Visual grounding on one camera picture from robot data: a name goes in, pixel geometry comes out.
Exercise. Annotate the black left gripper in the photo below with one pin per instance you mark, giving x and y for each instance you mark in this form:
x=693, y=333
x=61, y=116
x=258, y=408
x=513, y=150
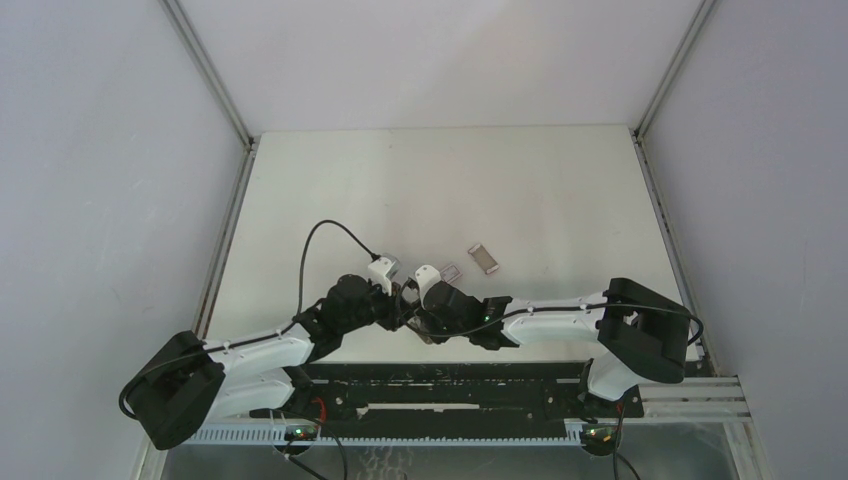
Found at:
x=392, y=318

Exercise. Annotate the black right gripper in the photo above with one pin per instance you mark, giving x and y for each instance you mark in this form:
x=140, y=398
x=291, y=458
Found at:
x=428, y=320

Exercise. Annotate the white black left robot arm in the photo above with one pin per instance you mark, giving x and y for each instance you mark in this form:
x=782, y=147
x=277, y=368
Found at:
x=190, y=382

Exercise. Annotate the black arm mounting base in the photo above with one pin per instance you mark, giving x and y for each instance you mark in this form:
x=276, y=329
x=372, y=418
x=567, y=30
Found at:
x=451, y=399

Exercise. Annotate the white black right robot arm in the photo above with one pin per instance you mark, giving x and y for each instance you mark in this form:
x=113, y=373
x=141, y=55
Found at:
x=644, y=335

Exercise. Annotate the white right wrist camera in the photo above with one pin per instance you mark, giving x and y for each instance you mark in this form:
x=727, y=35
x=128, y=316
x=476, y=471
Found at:
x=426, y=277

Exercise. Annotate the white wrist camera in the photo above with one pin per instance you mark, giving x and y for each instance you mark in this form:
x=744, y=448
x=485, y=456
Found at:
x=426, y=277
x=382, y=272

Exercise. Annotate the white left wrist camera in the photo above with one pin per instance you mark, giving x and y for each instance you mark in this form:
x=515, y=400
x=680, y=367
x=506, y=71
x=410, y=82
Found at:
x=382, y=272

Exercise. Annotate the white slotted cable duct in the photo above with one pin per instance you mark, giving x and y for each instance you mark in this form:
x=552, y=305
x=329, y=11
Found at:
x=267, y=434

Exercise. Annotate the aluminium frame rail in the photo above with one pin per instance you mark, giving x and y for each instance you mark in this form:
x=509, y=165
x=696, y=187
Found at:
x=695, y=400

